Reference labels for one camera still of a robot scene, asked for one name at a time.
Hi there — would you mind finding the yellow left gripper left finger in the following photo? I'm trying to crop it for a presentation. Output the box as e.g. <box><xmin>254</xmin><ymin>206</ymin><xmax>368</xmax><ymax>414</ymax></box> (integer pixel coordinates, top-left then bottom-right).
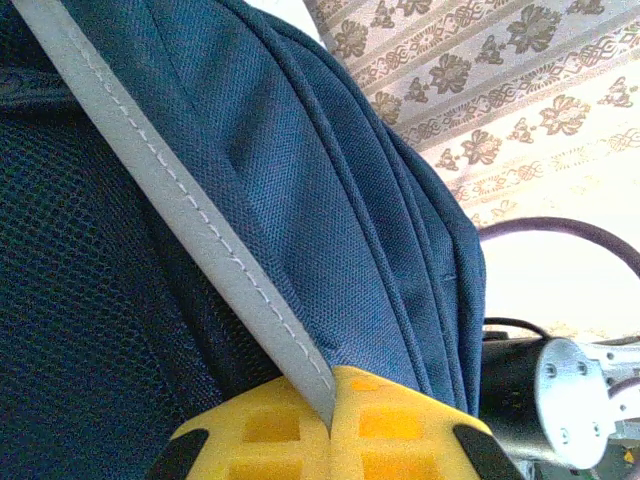
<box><xmin>147</xmin><ymin>374</ymin><xmax>334</xmax><ymax>480</ymax></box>

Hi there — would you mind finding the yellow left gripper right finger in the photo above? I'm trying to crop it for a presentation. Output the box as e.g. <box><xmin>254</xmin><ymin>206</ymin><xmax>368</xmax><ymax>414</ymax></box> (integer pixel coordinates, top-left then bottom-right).
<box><xmin>329</xmin><ymin>364</ymin><xmax>525</xmax><ymax>480</ymax></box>

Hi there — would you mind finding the navy blue backpack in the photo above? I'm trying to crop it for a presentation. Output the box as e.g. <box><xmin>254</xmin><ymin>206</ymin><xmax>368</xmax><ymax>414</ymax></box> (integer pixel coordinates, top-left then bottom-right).
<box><xmin>0</xmin><ymin>0</ymin><xmax>489</xmax><ymax>480</ymax></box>

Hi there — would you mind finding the black camera cable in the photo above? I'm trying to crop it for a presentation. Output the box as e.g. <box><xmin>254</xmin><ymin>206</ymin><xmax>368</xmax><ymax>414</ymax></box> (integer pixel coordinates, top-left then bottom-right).
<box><xmin>482</xmin><ymin>317</ymin><xmax>551</xmax><ymax>344</ymax></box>

